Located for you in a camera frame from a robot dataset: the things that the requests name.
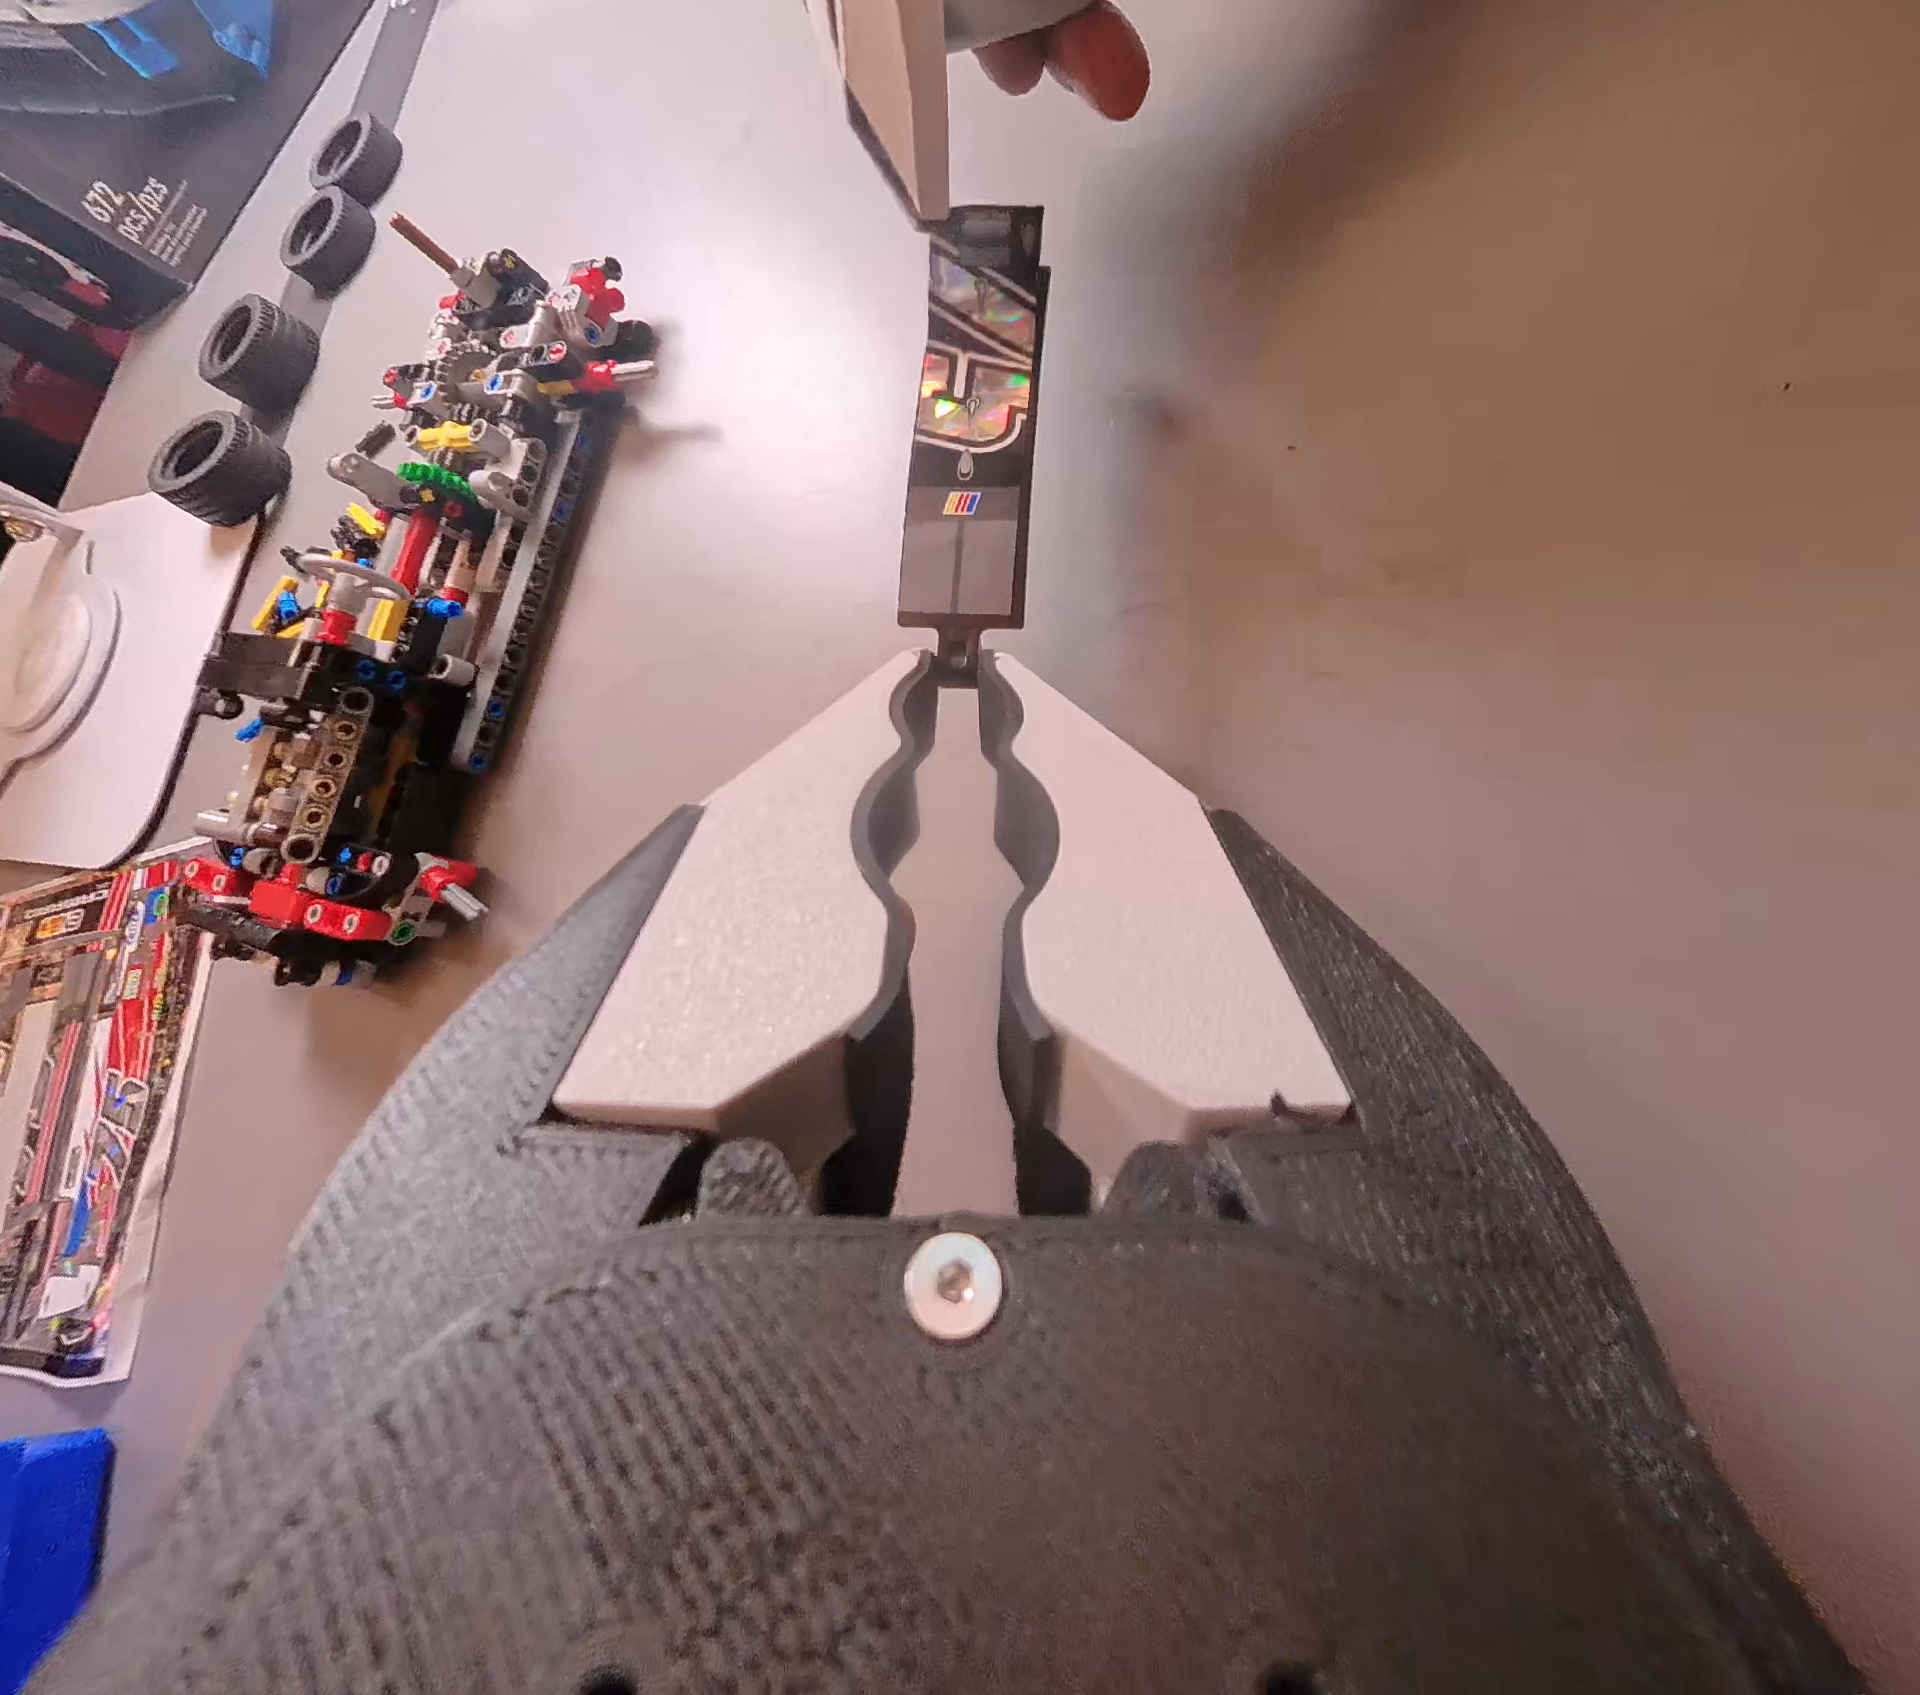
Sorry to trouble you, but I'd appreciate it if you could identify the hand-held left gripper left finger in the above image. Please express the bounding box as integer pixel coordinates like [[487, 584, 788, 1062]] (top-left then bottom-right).
[[551, 648, 924, 1210]]

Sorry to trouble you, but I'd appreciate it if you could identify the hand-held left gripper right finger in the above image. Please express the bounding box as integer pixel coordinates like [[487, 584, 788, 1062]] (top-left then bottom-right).
[[974, 650, 1356, 1202]]

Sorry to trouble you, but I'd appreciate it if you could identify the lego car chassis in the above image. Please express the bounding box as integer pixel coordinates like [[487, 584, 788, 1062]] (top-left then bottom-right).
[[179, 210, 662, 992]]

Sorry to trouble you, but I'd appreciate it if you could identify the black stickered lego panel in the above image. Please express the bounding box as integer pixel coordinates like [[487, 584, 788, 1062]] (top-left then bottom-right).
[[893, 202, 1050, 684]]

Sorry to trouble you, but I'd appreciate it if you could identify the black lego tire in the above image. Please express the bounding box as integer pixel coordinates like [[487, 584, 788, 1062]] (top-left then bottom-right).
[[197, 292, 322, 410], [305, 114, 408, 204], [278, 184, 380, 294], [144, 412, 296, 528]]

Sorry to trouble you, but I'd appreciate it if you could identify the lego set box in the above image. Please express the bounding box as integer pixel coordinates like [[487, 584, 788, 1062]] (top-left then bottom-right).
[[0, 0, 443, 482]]

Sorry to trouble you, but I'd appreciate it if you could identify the person's right hand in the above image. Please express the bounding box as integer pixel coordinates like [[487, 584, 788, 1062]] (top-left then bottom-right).
[[971, 0, 1153, 126]]

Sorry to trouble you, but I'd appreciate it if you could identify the white book stand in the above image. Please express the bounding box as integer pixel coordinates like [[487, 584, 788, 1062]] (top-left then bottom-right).
[[0, 488, 270, 872]]

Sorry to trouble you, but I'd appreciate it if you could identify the holographic sticker sheet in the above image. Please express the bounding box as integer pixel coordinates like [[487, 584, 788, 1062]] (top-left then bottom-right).
[[0, 838, 216, 1390]]

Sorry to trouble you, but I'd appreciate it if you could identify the blue plastic bin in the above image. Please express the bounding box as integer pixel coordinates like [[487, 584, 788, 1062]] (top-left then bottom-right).
[[0, 1426, 119, 1695]]

